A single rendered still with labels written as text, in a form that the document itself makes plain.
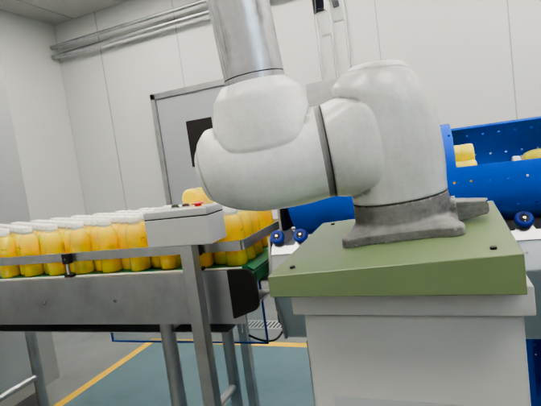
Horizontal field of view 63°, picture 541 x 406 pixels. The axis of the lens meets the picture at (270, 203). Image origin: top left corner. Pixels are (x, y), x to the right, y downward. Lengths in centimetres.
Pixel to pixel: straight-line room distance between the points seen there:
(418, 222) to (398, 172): 8
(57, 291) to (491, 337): 139
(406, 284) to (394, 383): 17
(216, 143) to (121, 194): 546
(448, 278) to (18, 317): 157
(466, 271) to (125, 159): 564
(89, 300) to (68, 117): 516
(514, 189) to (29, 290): 157
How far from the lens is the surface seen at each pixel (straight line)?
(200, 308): 129
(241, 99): 68
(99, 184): 636
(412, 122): 68
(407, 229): 69
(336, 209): 127
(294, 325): 145
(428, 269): 59
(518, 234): 130
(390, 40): 479
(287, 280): 63
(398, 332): 67
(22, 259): 181
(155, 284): 144
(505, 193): 126
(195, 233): 120
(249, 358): 207
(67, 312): 170
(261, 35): 72
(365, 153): 67
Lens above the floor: 119
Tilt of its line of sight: 5 degrees down
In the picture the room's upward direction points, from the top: 8 degrees counter-clockwise
